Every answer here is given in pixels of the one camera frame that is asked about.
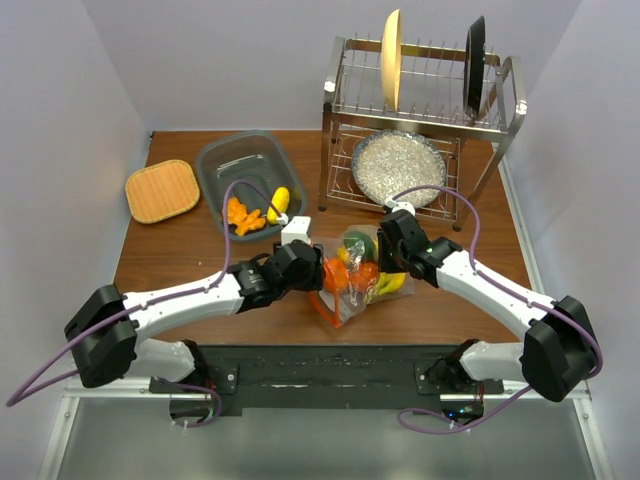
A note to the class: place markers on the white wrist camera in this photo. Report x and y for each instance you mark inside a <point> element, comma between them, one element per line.
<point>392,205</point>
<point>297,229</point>

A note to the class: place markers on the clear zip top bag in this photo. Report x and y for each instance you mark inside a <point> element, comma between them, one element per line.
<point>336,308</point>

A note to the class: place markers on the beige wooden plate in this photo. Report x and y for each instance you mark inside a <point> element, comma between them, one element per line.
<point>391,59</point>

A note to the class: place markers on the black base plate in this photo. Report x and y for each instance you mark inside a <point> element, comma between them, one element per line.
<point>332,376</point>

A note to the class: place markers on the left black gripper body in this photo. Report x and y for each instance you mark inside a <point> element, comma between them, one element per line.
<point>311,279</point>

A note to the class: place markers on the steel dish rack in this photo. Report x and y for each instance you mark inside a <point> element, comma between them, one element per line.
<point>430,104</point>

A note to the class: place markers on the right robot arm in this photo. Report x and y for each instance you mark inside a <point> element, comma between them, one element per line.
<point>556,347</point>

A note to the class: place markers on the green fake lime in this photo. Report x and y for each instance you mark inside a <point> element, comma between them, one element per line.
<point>359,245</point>

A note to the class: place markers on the clear plastic container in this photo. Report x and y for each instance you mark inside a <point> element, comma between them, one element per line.
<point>257,157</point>

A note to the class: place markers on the yellow fake corn cob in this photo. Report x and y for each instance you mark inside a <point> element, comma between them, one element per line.
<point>280,200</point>

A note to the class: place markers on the orange fake food piece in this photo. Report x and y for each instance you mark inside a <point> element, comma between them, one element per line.
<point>242,219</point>

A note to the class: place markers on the green yellow fake fruit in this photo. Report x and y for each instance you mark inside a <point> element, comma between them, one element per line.
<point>389,283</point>

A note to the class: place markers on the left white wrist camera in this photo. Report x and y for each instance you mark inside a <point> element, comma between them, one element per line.
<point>297,229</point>

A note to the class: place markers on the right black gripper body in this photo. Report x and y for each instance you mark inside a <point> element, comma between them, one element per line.
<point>390,258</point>

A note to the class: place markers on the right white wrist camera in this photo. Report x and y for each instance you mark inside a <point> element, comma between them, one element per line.
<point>392,205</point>

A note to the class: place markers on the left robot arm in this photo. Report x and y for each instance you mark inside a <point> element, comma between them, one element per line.
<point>113,334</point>

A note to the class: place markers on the woven bamboo coaster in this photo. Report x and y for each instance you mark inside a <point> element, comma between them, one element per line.
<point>162,191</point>

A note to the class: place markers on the small orange fake pumpkin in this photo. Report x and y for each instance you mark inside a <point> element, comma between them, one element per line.
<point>363,277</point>

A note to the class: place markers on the orange fake fruit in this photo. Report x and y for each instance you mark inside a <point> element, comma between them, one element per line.
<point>336,276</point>

